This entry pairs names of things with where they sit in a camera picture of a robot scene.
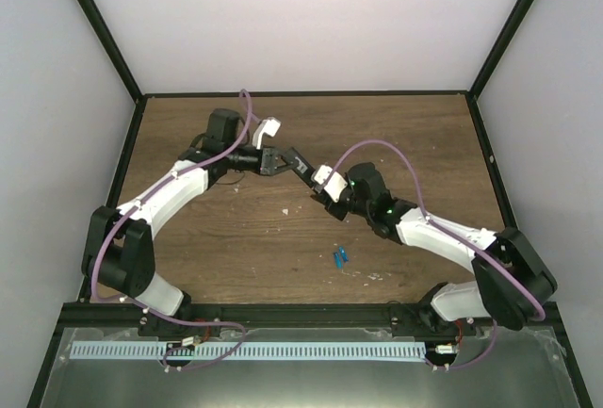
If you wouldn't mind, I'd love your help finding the grey metal front plate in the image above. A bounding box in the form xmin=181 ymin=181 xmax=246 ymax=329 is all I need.
xmin=40 ymin=328 xmax=578 ymax=407

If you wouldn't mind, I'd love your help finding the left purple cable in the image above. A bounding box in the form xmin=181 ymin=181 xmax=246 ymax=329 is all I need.
xmin=89 ymin=88 xmax=260 ymax=373

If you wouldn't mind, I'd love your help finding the black remote control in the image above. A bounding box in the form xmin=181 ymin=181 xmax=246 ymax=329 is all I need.
xmin=283 ymin=147 xmax=323 ymax=200

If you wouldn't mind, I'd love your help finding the blue battery left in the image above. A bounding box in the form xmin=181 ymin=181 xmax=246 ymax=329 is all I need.
xmin=334 ymin=252 xmax=343 ymax=269

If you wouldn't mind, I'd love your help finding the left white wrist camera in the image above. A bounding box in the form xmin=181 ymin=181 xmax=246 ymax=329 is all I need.
xmin=252 ymin=117 xmax=282 ymax=150

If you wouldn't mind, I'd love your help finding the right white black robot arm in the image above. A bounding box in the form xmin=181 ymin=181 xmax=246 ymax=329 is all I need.
xmin=311 ymin=163 xmax=558 ymax=335

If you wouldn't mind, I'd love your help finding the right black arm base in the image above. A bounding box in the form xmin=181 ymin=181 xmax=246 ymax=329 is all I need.
xmin=388 ymin=285 xmax=471 ymax=337

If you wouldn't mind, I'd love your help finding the purple cable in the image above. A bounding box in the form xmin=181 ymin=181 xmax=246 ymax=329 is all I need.
xmin=332 ymin=139 xmax=547 ymax=372
xmin=89 ymin=88 xmax=260 ymax=373

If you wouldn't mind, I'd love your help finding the black aluminium frame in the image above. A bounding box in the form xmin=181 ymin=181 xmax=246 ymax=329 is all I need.
xmin=28 ymin=0 xmax=592 ymax=407

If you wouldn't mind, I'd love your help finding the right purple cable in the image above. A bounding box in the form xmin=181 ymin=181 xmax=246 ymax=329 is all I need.
xmin=332 ymin=139 xmax=547 ymax=372

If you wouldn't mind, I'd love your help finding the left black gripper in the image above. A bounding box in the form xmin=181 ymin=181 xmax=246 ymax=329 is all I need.
xmin=223 ymin=144 xmax=297 ymax=176

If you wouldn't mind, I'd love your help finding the light blue slotted cable duct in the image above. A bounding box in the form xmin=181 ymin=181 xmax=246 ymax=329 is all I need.
xmin=68 ymin=341 xmax=426 ymax=362

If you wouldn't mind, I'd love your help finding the blue battery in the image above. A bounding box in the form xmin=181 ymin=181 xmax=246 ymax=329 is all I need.
xmin=338 ymin=247 xmax=349 ymax=263
xmin=334 ymin=252 xmax=343 ymax=269

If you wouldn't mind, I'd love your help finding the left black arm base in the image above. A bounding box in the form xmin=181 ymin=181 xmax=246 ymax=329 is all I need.
xmin=139 ymin=302 xmax=222 ymax=339

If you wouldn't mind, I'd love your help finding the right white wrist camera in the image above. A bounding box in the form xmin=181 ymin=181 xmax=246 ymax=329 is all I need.
xmin=311 ymin=165 xmax=348 ymax=203

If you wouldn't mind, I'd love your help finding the blue battery right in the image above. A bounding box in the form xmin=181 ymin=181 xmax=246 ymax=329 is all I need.
xmin=338 ymin=247 xmax=349 ymax=263

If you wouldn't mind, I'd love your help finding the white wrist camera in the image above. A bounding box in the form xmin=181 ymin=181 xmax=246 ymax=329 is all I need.
xmin=252 ymin=117 xmax=282 ymax=150
xmin=311 ymin=165 xmax=348 ymax=203

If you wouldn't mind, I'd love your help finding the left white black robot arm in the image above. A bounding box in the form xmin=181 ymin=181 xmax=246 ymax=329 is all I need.
xmin=82 ymin=108 xmax=290 ymax=336

